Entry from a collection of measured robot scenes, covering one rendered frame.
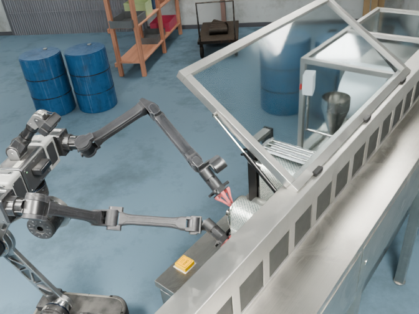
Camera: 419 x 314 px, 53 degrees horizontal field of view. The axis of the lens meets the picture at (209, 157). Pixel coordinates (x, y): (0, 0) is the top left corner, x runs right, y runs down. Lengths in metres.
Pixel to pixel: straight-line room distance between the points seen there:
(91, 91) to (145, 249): 2.80
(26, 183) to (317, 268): 1.28
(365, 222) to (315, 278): 0.33
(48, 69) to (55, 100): 0.43
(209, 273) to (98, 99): 4.87
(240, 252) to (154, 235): 2.57
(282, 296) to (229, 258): 0.26
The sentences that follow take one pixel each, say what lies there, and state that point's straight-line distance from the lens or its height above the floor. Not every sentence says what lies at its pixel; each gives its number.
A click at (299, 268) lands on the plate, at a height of 1.44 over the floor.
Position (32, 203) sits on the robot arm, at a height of 1.50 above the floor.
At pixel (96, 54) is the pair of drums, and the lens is 5.66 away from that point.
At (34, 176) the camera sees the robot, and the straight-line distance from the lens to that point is 2.07.
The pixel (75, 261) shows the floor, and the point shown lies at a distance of 3.69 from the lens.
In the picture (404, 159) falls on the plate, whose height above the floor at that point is 1.44.
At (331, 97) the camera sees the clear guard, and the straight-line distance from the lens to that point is 1.74.
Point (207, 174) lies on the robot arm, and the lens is 1.89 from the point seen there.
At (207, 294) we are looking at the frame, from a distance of 1.07.
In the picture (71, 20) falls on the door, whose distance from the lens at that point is 9.82.
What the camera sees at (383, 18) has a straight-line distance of 3.34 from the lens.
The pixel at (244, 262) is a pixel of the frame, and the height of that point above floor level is 1.65.
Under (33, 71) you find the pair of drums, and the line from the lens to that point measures 5.86.
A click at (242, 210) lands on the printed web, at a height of 1.30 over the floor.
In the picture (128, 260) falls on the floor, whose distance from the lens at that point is 3.54.
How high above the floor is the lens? 2.49
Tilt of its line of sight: 33 degrees down
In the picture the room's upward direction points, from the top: 6 degrees counter-clockwise
